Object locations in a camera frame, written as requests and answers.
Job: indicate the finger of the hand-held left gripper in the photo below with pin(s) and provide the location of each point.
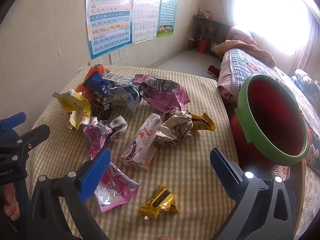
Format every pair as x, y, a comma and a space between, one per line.
15, 120
37, 133

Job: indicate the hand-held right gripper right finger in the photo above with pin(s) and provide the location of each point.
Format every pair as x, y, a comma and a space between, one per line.
222, 172

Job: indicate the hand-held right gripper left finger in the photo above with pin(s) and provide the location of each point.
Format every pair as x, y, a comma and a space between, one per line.
96, 175

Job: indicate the pink foil wrapper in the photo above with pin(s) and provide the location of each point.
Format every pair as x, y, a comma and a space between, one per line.
117, 190

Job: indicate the pink white wrapper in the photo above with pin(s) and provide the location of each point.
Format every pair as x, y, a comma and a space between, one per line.
93, 140

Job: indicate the yellow snack bag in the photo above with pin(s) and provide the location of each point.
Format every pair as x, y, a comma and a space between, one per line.
75, 105

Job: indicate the silver white wrapper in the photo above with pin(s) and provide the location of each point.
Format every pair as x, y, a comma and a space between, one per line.
117, 127

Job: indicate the yellow candy wrapper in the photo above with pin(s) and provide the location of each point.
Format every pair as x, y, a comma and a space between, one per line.
203, 122
160, 202

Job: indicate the white pink pouch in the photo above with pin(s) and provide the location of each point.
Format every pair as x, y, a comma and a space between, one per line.
141, 145

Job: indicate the paper ball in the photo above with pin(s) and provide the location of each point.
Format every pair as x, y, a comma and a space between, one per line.
175, 127

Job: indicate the small dark box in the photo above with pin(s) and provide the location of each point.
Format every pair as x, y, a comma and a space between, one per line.
101, 107

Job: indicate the red bin with green rim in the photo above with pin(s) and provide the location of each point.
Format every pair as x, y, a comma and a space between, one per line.
272, 120

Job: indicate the blue foil wrapper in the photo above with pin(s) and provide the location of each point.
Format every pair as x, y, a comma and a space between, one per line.
97, 82

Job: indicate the light blue white bag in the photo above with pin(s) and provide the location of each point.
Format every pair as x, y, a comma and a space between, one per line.
125, 97

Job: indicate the orange plastic wrapper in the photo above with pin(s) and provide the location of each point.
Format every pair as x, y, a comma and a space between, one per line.
96, 69

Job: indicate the large pink plastic bag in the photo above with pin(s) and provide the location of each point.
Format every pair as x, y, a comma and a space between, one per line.
167, 97

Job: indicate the white milk carton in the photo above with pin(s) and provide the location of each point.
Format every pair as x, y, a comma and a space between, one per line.
120, 77

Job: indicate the person's left hand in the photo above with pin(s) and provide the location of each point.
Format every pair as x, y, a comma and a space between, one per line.
10, 205

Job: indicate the person's right hand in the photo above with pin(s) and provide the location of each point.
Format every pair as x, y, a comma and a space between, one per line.
163, 238

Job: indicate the pink bed sheet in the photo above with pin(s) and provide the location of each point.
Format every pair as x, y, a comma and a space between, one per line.
225, 85

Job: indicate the red slipper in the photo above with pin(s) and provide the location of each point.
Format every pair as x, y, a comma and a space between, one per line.
212, 68
216, 72

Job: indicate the bed with blue quilt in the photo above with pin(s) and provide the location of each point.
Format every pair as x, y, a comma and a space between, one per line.
250, 62

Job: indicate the blue duvet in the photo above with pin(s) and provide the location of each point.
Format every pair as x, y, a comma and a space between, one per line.
305, 80

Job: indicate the tan blanket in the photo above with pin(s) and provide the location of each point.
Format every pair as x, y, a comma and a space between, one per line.
240, 47

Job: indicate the pink duvet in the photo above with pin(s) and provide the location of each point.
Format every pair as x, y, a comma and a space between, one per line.
240, 33

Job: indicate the dark metal shelf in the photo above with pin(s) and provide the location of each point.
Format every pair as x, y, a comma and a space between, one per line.
212, 27

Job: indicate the small red white box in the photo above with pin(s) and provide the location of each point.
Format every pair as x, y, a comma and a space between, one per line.
207, 14

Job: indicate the window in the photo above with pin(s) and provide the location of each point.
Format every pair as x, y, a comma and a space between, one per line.
270, 12

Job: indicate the white wall socket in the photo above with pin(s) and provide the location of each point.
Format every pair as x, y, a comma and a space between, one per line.
114, 56
123, 53

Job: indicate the colourful letter wall poster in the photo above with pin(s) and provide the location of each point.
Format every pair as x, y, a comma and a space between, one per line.
107, 17

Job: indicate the white chart wall poster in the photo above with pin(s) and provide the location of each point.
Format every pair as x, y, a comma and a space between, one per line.
146, 12

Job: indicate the teal chart wall poster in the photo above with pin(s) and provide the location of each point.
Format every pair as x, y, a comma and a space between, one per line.
167, 12

